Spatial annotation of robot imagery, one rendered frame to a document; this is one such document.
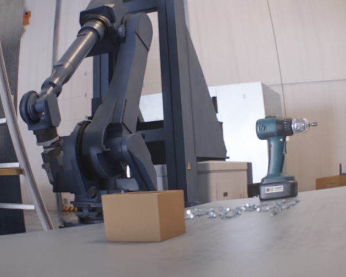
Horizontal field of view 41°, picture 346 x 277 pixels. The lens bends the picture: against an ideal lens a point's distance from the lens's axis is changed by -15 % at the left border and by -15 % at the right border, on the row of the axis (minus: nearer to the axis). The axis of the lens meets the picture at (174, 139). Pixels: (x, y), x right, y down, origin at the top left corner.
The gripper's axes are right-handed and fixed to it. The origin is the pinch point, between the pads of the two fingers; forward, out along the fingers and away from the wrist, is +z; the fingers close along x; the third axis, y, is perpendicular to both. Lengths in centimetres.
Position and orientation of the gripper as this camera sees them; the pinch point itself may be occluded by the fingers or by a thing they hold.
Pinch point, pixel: (56, 172)
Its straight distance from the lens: 266.9
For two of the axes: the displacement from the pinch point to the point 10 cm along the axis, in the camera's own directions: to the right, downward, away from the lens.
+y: -9.3, 0.9, 3.7
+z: 2.0, 9.4, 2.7
